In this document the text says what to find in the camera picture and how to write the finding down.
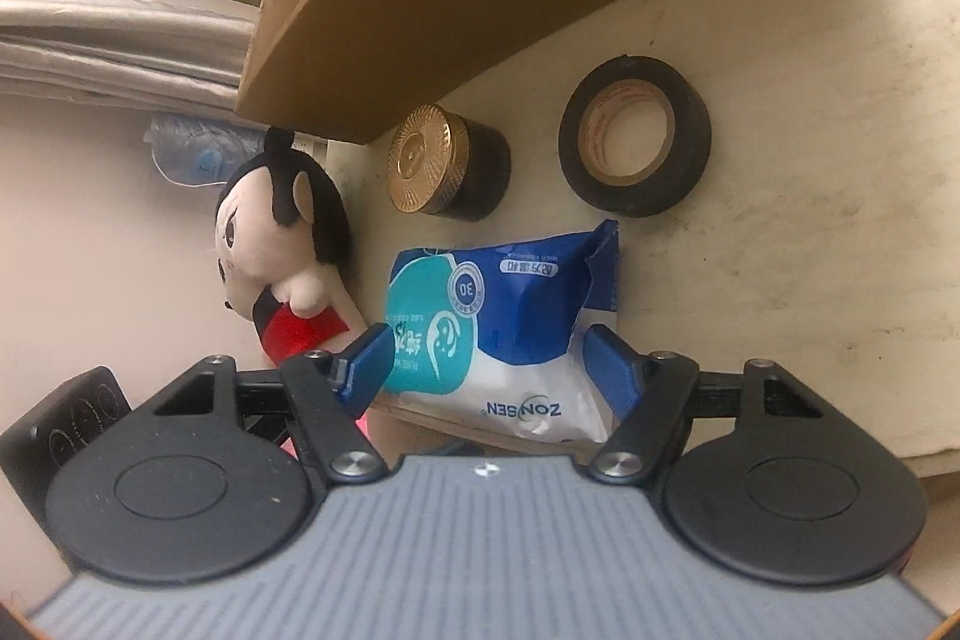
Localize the blue wet wipes pack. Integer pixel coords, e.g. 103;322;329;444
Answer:
384;220;620;443

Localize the plush doll red shirt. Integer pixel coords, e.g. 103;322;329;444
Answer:
213;128;366;365

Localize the black jar gold lid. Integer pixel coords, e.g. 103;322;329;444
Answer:
386;104;511;223

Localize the black tape roll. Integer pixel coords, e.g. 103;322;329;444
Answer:
558;55;713;218

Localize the grey curtain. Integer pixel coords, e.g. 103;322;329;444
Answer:
2;0;259;120

